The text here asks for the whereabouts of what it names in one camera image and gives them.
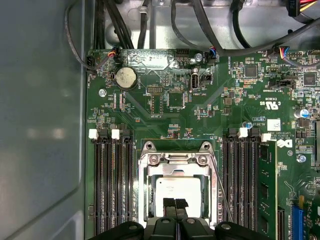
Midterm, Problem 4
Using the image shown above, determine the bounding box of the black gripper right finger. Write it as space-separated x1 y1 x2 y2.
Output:
175 199 273 240

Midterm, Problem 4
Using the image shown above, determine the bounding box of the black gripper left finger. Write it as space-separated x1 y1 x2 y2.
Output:
88 197 179 240

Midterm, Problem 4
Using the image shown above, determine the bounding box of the silver CPU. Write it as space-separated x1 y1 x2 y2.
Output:
155 176 202 218

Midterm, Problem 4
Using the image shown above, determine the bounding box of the metal socket cover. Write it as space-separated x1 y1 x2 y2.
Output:
142 159 215 225

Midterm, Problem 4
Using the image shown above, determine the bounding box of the wire locking lever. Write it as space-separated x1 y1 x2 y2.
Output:
209 153 235 224

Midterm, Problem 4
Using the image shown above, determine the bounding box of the CPU socket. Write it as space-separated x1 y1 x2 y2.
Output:
136 141 218 226

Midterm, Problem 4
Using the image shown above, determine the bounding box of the black expansion slot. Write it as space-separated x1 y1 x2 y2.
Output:
276 208 286 240

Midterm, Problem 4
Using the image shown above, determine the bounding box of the blue expansion slot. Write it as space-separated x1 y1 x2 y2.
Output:
290 203 305 240

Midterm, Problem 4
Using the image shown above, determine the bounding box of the green RAM stick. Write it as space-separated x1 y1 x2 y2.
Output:
258 133 279 240

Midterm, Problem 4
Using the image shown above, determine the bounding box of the green motherboard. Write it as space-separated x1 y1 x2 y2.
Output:
84 47 320 240

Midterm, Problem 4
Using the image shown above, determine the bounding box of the metal USB port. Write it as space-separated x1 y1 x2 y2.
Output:
190 72 201 91

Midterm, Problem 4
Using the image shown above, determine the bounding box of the silver coin battery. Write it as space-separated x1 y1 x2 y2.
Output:
114 66 138 91

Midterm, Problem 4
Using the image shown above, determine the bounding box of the black PC case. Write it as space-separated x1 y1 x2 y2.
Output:
0 0 320 240

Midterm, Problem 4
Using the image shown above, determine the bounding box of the thick grey cable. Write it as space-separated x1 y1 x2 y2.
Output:
193 0 320 55

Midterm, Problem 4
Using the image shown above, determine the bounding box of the black cable bundle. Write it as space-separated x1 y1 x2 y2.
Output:
93 0 107 50

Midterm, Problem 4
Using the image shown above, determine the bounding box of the thin grey cable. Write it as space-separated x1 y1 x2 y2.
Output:
64 0 118 74

